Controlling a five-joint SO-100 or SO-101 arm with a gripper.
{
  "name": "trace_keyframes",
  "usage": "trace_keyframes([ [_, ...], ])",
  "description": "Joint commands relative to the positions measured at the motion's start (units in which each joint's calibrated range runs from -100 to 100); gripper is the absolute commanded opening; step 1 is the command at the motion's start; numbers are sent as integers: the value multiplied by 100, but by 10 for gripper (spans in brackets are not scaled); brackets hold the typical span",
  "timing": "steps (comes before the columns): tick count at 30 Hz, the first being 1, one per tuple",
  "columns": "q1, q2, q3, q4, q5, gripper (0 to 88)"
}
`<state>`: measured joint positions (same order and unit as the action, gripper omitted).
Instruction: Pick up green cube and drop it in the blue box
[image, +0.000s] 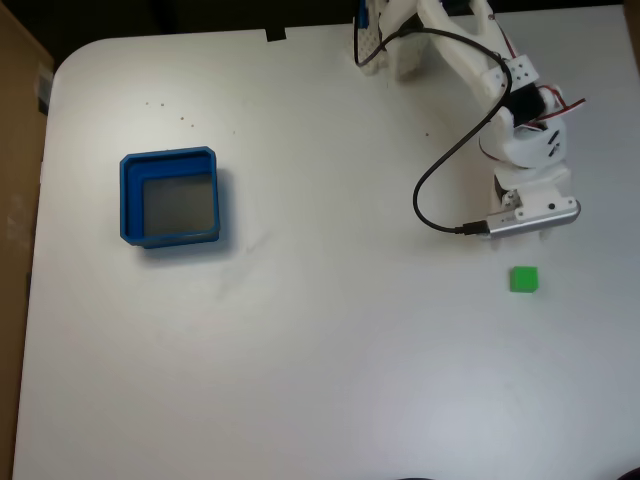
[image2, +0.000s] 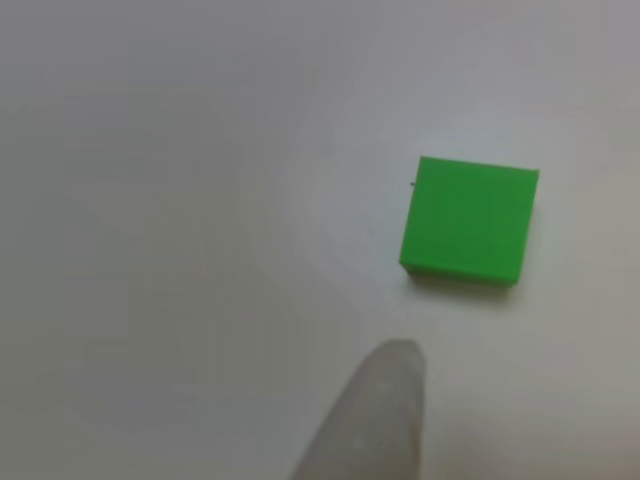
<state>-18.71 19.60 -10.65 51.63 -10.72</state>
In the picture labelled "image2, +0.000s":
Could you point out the green cube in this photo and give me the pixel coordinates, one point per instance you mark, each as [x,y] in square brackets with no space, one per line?
[467,220]

